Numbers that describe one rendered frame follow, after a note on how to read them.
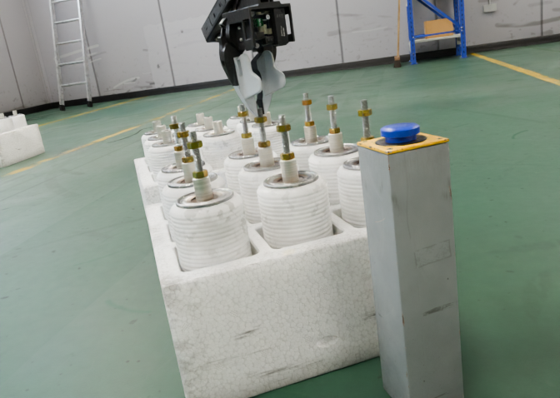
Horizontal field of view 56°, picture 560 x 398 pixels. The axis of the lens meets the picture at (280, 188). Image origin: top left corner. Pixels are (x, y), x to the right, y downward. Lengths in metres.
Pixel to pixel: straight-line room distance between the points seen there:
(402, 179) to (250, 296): 0.24
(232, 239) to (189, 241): 0.05
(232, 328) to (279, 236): 0.13
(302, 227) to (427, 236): 0.18
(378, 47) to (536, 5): 1.88
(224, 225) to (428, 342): 0.27
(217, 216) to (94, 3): 7.64
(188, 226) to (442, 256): 0.30
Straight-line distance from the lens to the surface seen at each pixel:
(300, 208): 0.67
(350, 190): 0.72
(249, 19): 0.73
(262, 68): 0.80
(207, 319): 0.66
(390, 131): 0.55
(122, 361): 0.88
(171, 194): 0.77
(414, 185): 0.54
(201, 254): 0.66
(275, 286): 0.66
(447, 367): 0.65
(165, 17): 7.74
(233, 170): 0.90
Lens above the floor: 0.43
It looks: 15 degrees down
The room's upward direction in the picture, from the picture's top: 8 degrees counter-clockwise
